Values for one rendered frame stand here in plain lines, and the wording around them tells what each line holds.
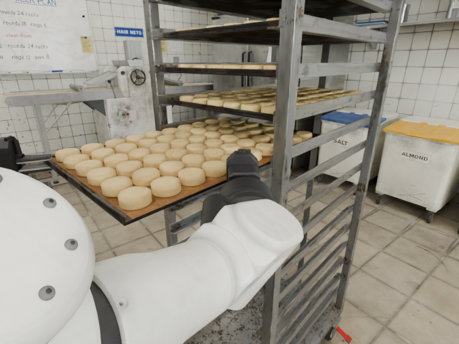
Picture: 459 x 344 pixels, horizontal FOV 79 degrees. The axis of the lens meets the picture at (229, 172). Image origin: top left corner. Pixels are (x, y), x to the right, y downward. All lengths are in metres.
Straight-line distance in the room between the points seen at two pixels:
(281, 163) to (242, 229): 0.36
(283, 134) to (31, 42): 3.86
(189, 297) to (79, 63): 4.16
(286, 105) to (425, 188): 2.28
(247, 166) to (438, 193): 2.38
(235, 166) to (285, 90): 0.19
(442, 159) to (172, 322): 2.56
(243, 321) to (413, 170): 1.90
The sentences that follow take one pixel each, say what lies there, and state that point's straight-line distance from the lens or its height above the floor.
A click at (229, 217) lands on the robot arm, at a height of 1.12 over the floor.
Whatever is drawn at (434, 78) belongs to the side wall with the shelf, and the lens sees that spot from 3.30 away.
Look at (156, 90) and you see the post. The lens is 0.88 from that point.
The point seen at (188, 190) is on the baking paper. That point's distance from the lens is 0.49.
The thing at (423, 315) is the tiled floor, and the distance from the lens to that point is 1.94.
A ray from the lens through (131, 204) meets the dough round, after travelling 0.44.
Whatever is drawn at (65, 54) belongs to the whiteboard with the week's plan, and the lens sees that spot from 4.27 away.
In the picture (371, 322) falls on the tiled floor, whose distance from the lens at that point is 1.78.
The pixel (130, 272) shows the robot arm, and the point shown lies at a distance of 0.17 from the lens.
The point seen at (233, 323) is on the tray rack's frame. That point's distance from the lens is 1.43.
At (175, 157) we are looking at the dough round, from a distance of 0.62.
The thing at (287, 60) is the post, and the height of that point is 1.25.
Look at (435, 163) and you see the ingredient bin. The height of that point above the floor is 0.52.
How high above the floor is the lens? 1.25
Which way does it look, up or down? 22 degrees down
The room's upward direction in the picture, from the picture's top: straight up
